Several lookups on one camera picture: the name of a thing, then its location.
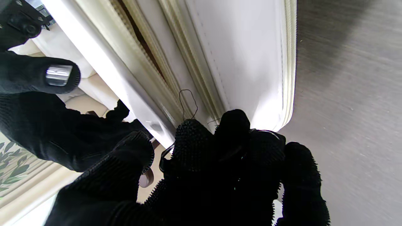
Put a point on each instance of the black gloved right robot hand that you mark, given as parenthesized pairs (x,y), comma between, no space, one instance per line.
(47,125)

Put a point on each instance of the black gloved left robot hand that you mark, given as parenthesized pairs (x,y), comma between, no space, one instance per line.
(220,182)

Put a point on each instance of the white leather handbag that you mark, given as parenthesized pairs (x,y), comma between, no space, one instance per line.
(245,62)

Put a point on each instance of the tall dark green leafy plant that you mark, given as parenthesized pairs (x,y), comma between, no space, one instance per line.
(19,171)

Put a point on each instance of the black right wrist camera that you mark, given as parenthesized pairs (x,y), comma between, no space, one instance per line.
(19,22)

